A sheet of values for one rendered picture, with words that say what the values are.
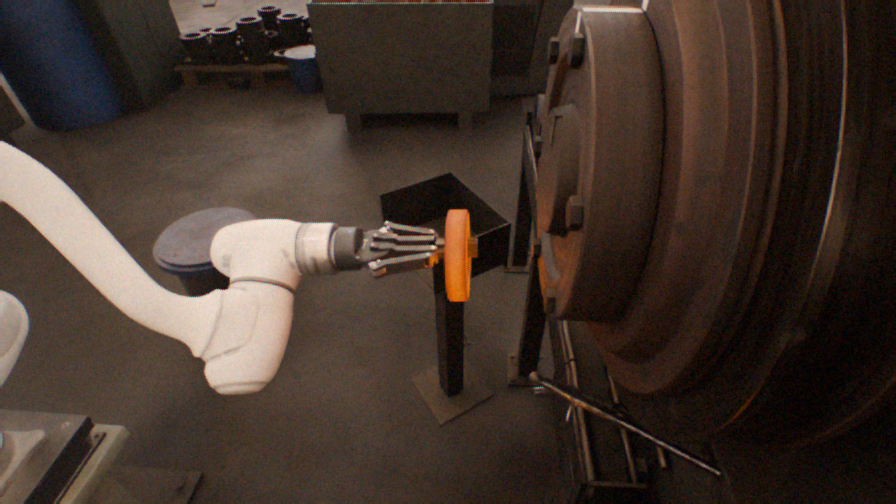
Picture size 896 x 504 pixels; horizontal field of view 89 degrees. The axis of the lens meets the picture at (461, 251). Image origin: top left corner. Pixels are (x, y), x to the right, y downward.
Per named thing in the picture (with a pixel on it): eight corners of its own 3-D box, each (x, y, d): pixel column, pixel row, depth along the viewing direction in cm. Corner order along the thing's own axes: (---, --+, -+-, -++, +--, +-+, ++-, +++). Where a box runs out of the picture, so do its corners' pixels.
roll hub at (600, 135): (565, 207, 63) (607, -26, 45) (602, 385, 42) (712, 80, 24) (524, 206, 63) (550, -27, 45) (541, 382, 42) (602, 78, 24)
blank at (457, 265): (469, 194, 80) (450, 194, 81) (464, 238, 67) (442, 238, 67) (471, 268, 88) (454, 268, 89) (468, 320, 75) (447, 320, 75)
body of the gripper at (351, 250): (349, 249, 84) (399, 249, 83) (337, 281, 77) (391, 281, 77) (340, 216, 79) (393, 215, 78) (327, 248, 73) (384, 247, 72)
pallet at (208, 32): (353, 52, 412) (345, -2, 383) (339, 86, 351) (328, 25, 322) (219, 54, 409) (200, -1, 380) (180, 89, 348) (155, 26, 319)
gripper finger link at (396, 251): (370, 241, 76) (368, 246, 75) (436, 241, 75) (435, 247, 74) (374, 258, 79) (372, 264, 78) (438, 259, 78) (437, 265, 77)
